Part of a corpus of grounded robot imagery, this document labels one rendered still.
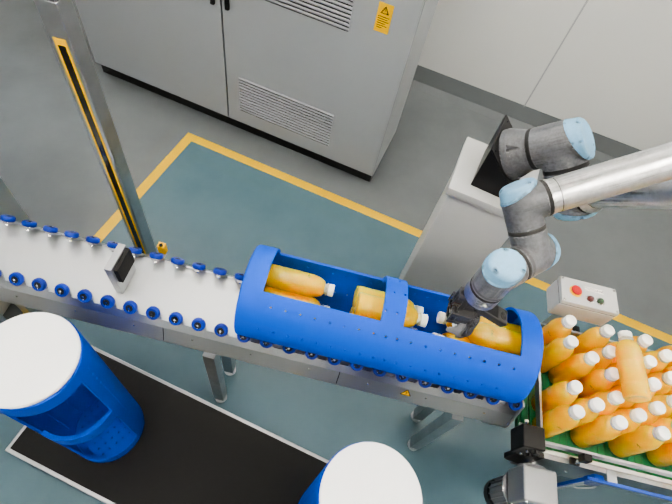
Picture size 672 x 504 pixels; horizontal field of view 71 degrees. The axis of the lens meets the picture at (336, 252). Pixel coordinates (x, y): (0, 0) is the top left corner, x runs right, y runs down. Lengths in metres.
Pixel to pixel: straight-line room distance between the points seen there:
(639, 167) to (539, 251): 0.28
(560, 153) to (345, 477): 1.23
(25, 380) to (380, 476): 1.00
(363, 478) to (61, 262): 1.20
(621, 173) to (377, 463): 0.95
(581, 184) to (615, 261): 2.45
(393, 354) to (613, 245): 2.60
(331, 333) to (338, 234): 1.67
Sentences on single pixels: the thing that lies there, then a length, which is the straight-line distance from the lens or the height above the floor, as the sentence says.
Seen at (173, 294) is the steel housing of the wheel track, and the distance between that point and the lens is 1.68.
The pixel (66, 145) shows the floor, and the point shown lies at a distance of 3.56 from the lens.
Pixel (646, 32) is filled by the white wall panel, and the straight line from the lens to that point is 3.85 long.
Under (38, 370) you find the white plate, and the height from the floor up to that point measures 1.04.
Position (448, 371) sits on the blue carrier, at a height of 1.15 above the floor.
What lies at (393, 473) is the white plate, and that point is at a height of 1.04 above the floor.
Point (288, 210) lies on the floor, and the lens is 3.02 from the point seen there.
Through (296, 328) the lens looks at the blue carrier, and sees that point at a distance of 1.34.
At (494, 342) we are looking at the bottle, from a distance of 1.46.
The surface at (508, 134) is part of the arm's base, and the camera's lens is 1.85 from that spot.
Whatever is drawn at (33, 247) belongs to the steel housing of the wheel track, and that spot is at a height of 0.93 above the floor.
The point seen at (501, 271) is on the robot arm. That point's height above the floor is 1.53.
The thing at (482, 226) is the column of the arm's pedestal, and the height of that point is 0.96.
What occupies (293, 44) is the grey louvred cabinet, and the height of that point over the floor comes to 0.83.
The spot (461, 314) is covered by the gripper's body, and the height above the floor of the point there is 1.31.
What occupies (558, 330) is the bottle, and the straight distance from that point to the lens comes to 1.74.
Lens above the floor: 2.40
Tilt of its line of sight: 57 degrees down
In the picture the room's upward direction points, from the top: 15 degrees clockwise
